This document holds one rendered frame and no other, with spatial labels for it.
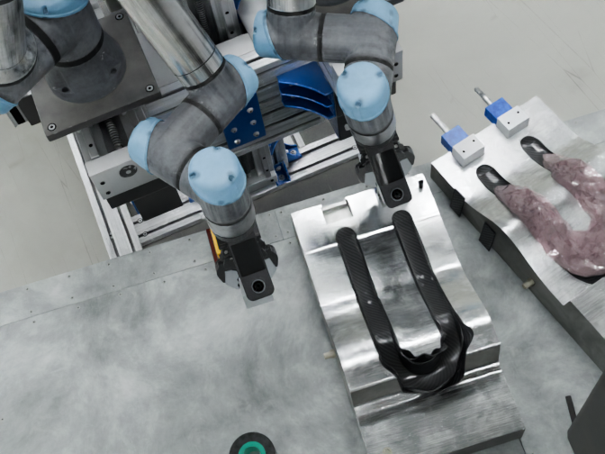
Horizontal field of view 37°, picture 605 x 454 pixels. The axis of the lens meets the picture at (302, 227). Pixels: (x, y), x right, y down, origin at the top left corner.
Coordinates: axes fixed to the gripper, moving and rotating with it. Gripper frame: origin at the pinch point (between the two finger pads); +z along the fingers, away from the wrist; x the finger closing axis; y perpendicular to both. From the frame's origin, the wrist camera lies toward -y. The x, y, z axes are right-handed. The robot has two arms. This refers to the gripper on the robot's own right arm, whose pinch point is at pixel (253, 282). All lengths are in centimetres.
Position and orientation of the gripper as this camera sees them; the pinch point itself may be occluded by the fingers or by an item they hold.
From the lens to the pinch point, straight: 156.5
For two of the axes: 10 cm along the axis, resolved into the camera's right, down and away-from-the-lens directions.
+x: -9.6, 2.9, -0.5
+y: -2.8, -8.4, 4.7
